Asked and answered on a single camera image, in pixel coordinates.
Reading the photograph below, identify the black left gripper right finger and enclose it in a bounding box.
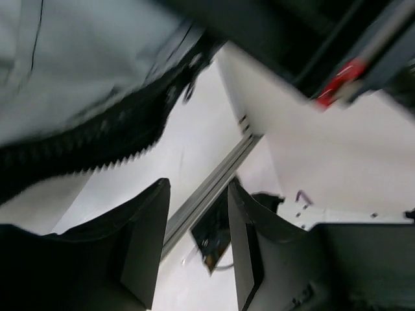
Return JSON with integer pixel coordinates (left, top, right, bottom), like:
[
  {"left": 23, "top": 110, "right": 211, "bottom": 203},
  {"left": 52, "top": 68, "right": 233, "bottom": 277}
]
[{"left": 228, "top": 182, "right": 414, "bottom": 310}]

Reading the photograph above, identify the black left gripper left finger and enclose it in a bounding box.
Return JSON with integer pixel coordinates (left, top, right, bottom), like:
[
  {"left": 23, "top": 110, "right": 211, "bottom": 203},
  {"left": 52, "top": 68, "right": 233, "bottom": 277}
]
[{"left": 1, "top": 178, "right": 171, "bottom": 310}]

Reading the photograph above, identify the dark navy jacket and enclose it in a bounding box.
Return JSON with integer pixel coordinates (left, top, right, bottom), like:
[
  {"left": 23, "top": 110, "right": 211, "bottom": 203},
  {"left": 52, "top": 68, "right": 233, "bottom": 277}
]
[{"left": 1, "top": 1, "right": 222, "bottom": 203}]

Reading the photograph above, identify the aluminium front rail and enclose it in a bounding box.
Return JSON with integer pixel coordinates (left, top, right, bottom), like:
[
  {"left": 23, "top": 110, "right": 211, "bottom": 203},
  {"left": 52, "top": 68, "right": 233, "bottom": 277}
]
[{"left": 161, "top": 134, "right": 262, "bottom": 258}]

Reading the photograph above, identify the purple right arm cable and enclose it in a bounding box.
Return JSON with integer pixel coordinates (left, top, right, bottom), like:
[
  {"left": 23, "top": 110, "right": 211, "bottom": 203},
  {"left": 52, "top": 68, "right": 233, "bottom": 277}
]
[{"left": 294, "top": 190, "right": 314, "bottom": 207}]

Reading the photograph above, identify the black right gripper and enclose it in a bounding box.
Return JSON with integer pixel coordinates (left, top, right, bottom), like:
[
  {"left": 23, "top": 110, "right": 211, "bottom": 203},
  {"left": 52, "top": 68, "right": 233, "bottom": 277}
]
[{"left": 169, "top": 0, "right": 414, "bottom": 113}]

